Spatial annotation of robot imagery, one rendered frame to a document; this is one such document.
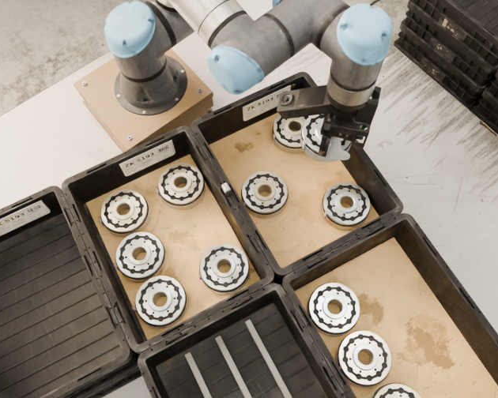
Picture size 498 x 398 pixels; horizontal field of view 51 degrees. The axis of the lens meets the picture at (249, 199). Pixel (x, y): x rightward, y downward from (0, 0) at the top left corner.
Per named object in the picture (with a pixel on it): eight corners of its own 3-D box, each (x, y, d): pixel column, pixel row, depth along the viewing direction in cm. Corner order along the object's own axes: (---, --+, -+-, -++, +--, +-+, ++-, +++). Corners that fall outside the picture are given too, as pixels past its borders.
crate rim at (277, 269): (189, 128, 116) (187, 122, 114) (304, 75, 122) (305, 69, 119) (277, 282, 102) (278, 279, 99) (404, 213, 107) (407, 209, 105)
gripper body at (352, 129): (362, 151, 94) (376, 114, 83) (315, 141, 95) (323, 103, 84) (369, 116, 97) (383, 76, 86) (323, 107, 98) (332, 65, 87)
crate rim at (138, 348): (62, 186, 111) (58, 182, 109) (189, 128, 116) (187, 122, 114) (136, 358, 96) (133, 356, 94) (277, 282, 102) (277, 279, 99)
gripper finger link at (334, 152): (344, 177, 102) (353, 147, 94) (314, 170, 102) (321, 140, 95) (346, 165, 103) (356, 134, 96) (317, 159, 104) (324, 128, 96)
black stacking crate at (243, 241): (77, 204, 119) (60, 183, 109) (193, 150, 125) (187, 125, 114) (147, 362, 105) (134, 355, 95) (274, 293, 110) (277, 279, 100)
